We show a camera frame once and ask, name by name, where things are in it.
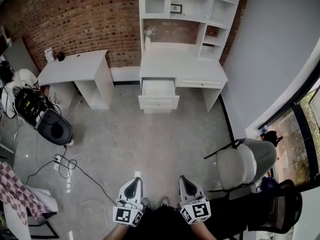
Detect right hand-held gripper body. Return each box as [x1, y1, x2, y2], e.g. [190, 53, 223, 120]
[178, 194, 212, 226]

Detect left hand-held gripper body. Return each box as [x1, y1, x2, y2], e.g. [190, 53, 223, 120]
[112, 198, 145, 228]

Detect white drawer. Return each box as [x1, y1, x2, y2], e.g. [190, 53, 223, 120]
[177, 79, 223, 89]
[138, 77, 180, 114]

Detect person's left forearm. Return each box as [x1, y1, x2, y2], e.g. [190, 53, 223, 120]
[101, 223, 133, 240]

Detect person's right forearm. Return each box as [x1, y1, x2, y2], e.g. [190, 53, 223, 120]
[191, 221, 216, 240]

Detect purple item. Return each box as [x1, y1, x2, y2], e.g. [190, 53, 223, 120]
[259, 175, 279, 193]

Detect white closed drawer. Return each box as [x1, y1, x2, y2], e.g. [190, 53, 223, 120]
[177, 79, 223, 89]

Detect person's right shoe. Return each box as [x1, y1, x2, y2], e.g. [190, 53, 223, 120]
[157, 196, 171, 208]

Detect person's black trousers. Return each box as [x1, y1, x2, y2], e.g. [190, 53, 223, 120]
[124, 205, 201, 240]

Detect grey padded chair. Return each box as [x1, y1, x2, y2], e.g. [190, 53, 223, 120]
[208, 138, 278, 198]

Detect black floor strip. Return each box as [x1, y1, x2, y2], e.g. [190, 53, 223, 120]
[218, 93, 236, 145]

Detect black mesh office chair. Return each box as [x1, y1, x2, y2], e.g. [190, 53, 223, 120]
[237, 178, 304, 240]

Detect black round base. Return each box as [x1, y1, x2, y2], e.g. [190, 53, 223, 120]
[35, 108, 74, 147]

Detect black object on sill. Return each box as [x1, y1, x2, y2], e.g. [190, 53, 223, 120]
[264, 130, 284, 148]

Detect red white checked cloth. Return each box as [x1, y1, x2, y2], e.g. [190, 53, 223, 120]
[0, 161, 48, 227]

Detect white desk with hutch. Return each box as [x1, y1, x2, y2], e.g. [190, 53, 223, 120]
[138, 0, 245, 115]

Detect white side desk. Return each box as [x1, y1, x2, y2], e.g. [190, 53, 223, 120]
[36, 49, 115, 111]

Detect white armchair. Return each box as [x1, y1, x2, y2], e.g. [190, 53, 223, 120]
[1, 68, 39, 120]

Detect white printed card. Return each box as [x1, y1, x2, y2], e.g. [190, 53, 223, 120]
[43, 47, 55, 65]

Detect white floor cable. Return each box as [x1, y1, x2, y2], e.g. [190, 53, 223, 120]
[53, 153, 115, 235]

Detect black floor cable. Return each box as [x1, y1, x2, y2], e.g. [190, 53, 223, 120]
[25, 143, 118, 208]

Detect black window frame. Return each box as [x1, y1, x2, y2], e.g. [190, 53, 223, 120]
[264, 78, 320, 193]

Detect black equipment with cables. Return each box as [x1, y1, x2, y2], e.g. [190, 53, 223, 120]
[12, 83, 57, 129]

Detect black picture frame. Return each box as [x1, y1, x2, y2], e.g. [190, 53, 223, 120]
[170, 3, 183, 15]

